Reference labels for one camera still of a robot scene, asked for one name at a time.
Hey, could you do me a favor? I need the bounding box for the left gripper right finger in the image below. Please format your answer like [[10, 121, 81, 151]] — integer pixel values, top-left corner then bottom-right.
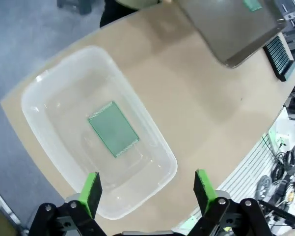
[[188, 169, 272, 236]]

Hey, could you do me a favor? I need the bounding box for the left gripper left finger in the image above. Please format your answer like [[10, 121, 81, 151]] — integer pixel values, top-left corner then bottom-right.
[[27, 171, 106, 236]]

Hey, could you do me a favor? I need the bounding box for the green PCB with gold pins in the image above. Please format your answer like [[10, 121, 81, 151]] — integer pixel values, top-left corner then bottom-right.
[[242, 0, 264, 13], [87, 100, 141, 159]]

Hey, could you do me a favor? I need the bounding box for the grey metal tray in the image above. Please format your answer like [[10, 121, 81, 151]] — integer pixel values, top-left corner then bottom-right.
[[174, 0, 289, 69]]

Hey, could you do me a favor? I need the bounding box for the white slatted panel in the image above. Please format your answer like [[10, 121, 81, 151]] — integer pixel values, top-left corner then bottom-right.
[[179, 130, 280, 236]]

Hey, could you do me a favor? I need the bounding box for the clear plastic storage box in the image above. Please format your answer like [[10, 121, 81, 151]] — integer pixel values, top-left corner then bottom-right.
[[20, 45, 179, 220]]

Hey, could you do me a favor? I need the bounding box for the black slotted PCB rack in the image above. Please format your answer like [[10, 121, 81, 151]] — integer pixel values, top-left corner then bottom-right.
[[263, 35, 295, 82]]

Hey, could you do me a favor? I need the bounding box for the tangle of grey cables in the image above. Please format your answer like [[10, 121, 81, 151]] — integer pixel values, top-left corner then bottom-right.
[[256, 145, 295, 222]]

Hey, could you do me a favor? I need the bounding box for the white metal frame shelf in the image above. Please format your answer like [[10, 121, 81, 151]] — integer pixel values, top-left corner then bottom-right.
[[0, 180, 22, 236]]

